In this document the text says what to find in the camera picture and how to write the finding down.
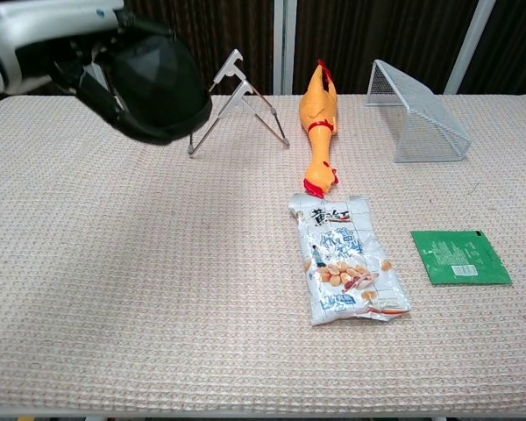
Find black dice cup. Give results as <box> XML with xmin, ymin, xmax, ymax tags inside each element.
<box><xmin>107</xmin><ymin>33</ymin><xmax>214</xmax><ymax>146</ymax></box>

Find white wire mesh basket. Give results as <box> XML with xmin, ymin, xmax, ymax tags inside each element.
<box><xmin>365</xmin><ymin>59</ymin><xmax>473</xmax><ymax>164</ymax></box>

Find white metal frame post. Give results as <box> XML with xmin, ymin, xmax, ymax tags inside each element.
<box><xmin>443</xmin><ymin>0</ymin><xmax>497</xmax><ymax>96</ymax></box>
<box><xmin>272</xmin><ymin>0</ymin><xmax>299</xmax><ymax>96</ymax></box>

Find white peanut snack bag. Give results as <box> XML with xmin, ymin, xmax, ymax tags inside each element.
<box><xmin>287</xmin><ymin>192</ymin><xmax>412</xmax><ymax>327</ymax></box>

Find green flat sachet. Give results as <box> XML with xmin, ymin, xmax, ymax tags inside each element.
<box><xmin>409</xmin><ymin>229</ymin><xmax>514</xmax><ymax>287</ymax></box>

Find dark brown curtain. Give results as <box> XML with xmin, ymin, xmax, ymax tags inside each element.
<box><xmin>25</xmin><ymin>0</ymin><xmax>526</xmax><ymax>97</ymax></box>

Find yellow rubber chicken toy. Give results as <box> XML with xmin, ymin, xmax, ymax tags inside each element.
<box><xmin>298</xmin><ymin>59</ymin><xmax>340</xmax><ymax>197</ymax></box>

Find folding metal wire stand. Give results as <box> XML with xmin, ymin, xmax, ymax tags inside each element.
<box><xmin>187</xmin><ymin>48</ymin><xmax>291</xmax><ymax>158</ymax></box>

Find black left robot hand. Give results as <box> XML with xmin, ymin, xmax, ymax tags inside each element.
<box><xmin>53</xmin><ymin>9</ymin><xmax>177</xmax><ymax>128</ymax></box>

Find beige waffle tablecloth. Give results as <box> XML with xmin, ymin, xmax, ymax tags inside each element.
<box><xmin>0</xmin><ymin>93</ymin><xmax>526</xmax><ymax>416</ymax></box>

